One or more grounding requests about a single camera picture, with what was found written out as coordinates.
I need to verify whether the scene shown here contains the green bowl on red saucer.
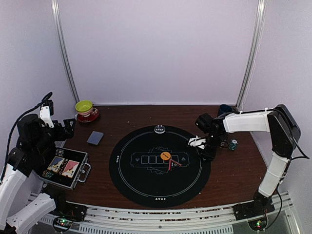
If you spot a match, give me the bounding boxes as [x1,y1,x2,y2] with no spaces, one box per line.
[75,100,99,123]

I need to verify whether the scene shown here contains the aluminium poker case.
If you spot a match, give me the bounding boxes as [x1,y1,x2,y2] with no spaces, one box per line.
[36,147,92,190]

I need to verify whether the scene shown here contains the blue playing card deck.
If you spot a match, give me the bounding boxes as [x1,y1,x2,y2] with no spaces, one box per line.
[87,131,104,145]

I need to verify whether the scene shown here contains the round black poker mat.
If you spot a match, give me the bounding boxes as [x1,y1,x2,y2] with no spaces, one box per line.
[109,126,211,208]

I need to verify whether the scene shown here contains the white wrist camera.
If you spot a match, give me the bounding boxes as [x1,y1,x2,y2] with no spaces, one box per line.
[188,136,206,149]
[39,99,54,128]

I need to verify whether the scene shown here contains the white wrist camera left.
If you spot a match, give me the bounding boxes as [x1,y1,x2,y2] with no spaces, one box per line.
[39,99,54,128]

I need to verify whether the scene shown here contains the aluminium front rail frame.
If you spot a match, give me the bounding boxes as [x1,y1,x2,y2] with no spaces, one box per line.
[29,192,302,234]

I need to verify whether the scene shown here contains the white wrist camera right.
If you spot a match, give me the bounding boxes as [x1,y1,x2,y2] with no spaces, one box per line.
[188,136,206,149]

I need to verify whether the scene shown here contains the clear round dealer button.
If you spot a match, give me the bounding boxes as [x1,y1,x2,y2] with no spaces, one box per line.
[154,125,166,134]

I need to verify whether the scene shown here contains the red card box in case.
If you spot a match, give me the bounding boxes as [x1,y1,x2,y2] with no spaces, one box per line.
[61,160,79,178]

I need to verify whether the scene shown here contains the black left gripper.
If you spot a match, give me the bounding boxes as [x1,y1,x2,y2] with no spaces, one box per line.
[32,118,76,156]

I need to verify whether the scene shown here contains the blue card box in case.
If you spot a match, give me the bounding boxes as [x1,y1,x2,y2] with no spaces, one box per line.
[47,156,64,173]

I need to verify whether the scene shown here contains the red black triangle marker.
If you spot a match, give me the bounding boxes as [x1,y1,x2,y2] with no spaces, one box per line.
[168,159,182,171]

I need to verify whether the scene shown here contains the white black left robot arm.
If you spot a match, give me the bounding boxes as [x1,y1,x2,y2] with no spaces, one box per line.
[0,114,211,234]

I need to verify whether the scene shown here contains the green poker chip stack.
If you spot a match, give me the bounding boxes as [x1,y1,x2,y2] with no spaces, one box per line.
[229,139,238,151]

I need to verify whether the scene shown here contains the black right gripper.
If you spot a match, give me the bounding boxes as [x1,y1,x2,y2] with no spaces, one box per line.
[199,133,224,162]

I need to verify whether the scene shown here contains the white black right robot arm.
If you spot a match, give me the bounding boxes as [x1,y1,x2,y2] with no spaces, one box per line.
[188,104,301,215]

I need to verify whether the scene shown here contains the orange round blind button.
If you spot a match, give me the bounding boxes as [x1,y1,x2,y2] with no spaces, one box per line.
[160,152,171,161]

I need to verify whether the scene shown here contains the dark blue enamel mug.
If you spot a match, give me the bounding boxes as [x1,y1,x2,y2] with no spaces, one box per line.
[217,104,234,117]

